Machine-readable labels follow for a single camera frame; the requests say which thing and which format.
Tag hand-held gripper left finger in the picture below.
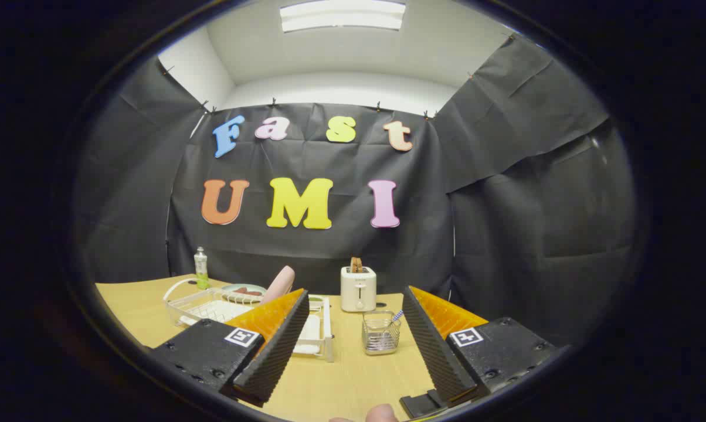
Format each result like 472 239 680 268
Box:
151 287 311 408

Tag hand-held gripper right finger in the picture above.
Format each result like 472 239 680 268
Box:
400 285 559 420

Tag metal wire basket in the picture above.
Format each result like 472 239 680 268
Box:
362 311 402 356

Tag pink plate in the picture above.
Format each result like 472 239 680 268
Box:
262 266 296 304

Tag white wire dish rack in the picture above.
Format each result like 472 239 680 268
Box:
164 278 335 362

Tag teal plate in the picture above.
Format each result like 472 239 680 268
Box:
221 284 267 304

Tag white toaster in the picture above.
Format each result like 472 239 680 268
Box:
340 266 378 312

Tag clear bottle green liquid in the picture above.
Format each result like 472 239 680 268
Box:
194 247 210 290

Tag ceiling light panel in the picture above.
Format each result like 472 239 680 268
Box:
280 0 406 33

